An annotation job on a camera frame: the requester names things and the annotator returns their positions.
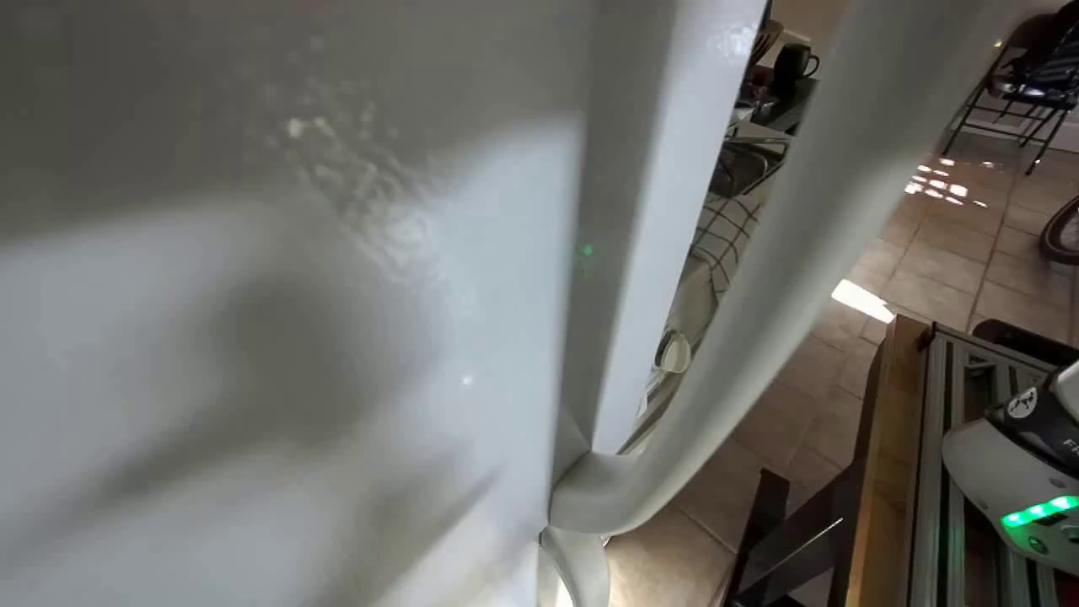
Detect white robot base green light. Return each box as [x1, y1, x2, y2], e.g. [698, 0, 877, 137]
[940, 363, 1079, 577]

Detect checkered kitchen towel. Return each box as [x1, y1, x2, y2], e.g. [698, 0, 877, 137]
[648, 118, 789, 425]

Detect white refrigerator door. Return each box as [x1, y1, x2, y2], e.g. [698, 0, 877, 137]
[0, 0, 765, 607]

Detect black mug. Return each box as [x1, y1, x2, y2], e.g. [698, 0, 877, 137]
[772, 43, 818, 81]

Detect dark wooden stand legs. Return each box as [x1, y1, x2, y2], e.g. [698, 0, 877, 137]
[723, 465, 863, 607]

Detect wooden table edge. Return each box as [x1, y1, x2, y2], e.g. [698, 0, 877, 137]
[843, 316, 927, 607]

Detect black metal chair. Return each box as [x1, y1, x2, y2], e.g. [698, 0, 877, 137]
[943, 0, 1079, 171]

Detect white curved fridge handle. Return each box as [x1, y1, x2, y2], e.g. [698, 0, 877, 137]
[550, 0, 1021, 537]

